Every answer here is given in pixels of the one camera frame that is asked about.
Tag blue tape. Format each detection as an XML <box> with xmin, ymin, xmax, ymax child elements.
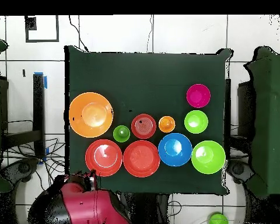
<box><xmin>33</xmin><ymin>71</ymin><xmax>48</xmax><ymax>89</ymax></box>

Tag black chair base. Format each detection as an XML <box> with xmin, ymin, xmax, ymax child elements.
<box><xmin>226</xmin><ymin>160</ymin><xmax>255</xmax><ymax>185</ymax></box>
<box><xmin>0</xmin><ymin>157</ymin><xmax>40</xmax><ymax>184</ymax></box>

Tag small green bowl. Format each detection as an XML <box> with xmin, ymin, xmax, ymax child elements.
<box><xmin>184</xmin><ymin>110</ymin><xmax>209</xmax><ymax>134</ymax></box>

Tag green bowl on floor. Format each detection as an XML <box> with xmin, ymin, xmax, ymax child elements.
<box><xmin>208</xmin><ymin>212</ymin><xmax>229</xmax><ymax>224</ymax></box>

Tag large red bowl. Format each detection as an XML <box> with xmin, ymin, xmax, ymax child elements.
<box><xmin>85</xmin><ymin>139</ymin><xmax>124</xmax><ymax>177</ymax></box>
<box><xmin>122</xmin><ymin>139</ymin><xmax>161</xmax><ymax>178</ymax></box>

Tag large green bowl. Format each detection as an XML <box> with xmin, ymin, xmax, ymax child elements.
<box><xmin>191</xmin><ymin>140</ymin><xmax>226</xmax><ymax>175</ymax></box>

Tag pink bowl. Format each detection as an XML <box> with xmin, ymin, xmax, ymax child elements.
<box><xmin>185</xmin><ymin>83</ymin><xmax>211</xmax><ymax>109</ymax></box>

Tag tangle of black cables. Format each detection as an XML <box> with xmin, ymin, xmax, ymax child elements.
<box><xmin>2</xmin><ymin>137</ymin><xmax>66</xmax><ymax>187</ymax></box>

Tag orange cup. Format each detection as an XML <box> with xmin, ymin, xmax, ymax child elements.
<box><xmin>158</xmin><ymin>115</ymin><xmax>176</xmax><ymax>134</ymax></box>

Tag small red bowl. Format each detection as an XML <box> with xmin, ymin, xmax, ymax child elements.
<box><xmin>131</xmin><ymin>113</ymin><xmax>157</xmax><ymax>140</ymax></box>

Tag blue bowl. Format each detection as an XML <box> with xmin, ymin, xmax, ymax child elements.
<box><xmin>157</xmin><ymin>132</ymin><xmax>193</xmax><ymax>167</ymax></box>

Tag green cup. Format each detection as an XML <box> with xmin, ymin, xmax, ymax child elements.
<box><xmin>113</xmin><ymin>125</ymin><xmax>131</xmax><ymax>143</ymax></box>

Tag dark green table cloth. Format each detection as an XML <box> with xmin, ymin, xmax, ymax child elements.
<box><xmin>64</xmin><ymin>45</ymin><xmax>234</xmax><ymax>196</ymax></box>

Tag thin black cable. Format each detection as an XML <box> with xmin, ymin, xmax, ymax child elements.
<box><xmin>146</xmin><ymin>15</ymin><xmax>154</xmax><ymax>53</ymax></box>
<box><xmin>68</xmin><ymin>15</ymin><xmax>89</xmax><ymax>52</ymax></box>

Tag large orange bowl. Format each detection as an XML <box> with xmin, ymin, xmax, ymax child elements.
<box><xmin>68</xmin><ymin>92</ymin><xmax>114</xmax><ymax>138</ymax></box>

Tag black stool frame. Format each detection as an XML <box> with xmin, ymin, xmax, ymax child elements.
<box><xmin>225</xmin><ymin>79</ymin><xmax>256</xmax><ymax>162</ymax></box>
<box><xmin>1</xmin><ymin>73</ymin><xmax>46</xmax><ymax>159</ymax></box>

